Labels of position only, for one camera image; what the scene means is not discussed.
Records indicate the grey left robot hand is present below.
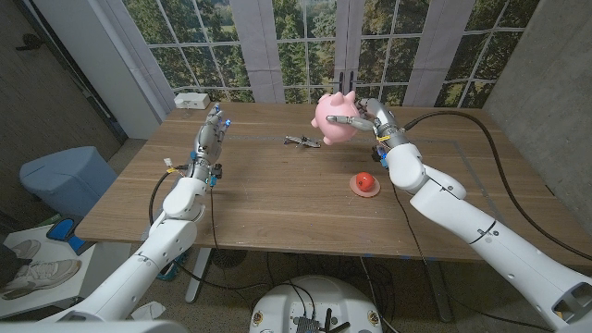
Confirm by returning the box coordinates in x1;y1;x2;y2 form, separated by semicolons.
188;104;232;188

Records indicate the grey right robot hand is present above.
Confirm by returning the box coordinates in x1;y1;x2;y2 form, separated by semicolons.
326;97;411;149

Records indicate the pink plastic piggy bank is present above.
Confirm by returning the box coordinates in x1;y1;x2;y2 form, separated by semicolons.
310;91;363;146

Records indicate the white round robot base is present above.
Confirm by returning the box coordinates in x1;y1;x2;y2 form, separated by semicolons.
249;275;384;333

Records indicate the white plastic box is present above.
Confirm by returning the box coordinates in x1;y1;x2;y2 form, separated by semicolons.
173;92;212;111

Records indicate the red ball on pink dish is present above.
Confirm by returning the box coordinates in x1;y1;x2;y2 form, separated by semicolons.
349;174;382;199

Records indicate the printed window backdrop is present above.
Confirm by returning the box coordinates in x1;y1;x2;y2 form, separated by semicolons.
104;0;542;110

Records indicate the white table leg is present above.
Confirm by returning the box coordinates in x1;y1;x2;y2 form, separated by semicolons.
185;247;213;305

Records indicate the teal object under table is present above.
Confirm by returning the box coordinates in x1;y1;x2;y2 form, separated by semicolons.
156;249;190;282

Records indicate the blue-grey lidded bin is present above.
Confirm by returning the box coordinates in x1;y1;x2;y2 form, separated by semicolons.
18;145;118;222

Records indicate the white floor board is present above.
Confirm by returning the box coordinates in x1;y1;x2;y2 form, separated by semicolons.
0;225;133;315

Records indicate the blue padded object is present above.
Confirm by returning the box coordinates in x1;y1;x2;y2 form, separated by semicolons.
45;217;87;254

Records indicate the small grey sneaker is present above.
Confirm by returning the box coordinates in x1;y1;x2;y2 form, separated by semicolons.
6;239;42;261

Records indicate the large grey sneaker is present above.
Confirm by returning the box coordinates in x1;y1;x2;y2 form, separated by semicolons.
0;258;82;301

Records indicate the white robot chest panel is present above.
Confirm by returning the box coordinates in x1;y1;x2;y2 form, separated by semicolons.
0;319;189;333

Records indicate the dark trouser leg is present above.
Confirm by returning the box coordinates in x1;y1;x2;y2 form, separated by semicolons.
0;244;20;288

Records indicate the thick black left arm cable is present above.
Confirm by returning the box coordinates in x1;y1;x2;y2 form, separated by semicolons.
147;165;278;292

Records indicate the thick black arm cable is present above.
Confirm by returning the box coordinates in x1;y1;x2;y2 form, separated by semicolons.
147;165;278;292
401;109;592;263

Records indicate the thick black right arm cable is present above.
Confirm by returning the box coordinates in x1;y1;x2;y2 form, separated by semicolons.
401;109;592;263

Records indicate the black door handle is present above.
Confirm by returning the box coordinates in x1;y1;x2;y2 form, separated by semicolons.
15;32;45;52

